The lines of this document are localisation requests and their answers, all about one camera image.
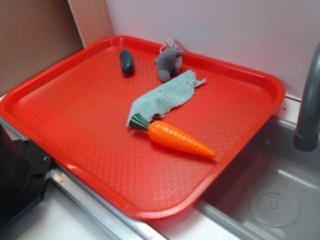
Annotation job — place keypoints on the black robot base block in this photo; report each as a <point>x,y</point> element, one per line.
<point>24,172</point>

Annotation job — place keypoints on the orange plastic carrot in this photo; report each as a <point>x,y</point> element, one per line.
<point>167,135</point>

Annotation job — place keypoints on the light blue terry cloth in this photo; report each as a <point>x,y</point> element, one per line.
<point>156,103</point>

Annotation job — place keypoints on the grey plush bunny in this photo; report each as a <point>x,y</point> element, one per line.
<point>169,61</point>

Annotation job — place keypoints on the dark green toy cucumber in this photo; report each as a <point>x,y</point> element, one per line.
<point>126,61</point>

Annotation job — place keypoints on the red plastic tray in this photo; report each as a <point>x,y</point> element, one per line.
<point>77,112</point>

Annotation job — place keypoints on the grey toy sink basin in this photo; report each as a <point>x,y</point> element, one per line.
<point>271,191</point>

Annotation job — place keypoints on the grey faucet spout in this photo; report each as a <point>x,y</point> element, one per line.
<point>308,124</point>

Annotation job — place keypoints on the brown cardboard panel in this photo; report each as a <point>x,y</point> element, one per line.
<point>37,34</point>

